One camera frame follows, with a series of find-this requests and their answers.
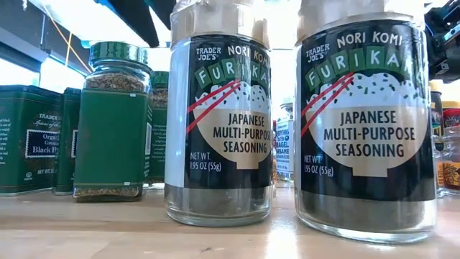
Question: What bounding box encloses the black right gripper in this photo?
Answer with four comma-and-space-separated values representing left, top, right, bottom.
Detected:
423, 0, 460, 84

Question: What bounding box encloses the furikake seasoning glass jar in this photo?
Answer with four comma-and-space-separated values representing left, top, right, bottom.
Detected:
293, 0, 438, 245
164, 0, 273, 228

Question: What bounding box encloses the dark green pepper tin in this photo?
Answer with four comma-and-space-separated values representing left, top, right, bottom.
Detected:
51, 87, 83, 196
0, 84, 63, 197

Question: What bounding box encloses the white-lid bagel seasoning jar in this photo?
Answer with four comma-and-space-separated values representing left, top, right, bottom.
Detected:
275, 101, 295, 183

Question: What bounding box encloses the red-lid spice jar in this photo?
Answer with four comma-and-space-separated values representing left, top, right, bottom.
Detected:
442, 107, 460, 129

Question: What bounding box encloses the blue-framed window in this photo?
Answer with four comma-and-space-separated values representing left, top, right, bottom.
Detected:
0, 57, 87, 95

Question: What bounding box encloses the yellow hanging cable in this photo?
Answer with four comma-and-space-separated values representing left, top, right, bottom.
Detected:
42, 0, 93, 74

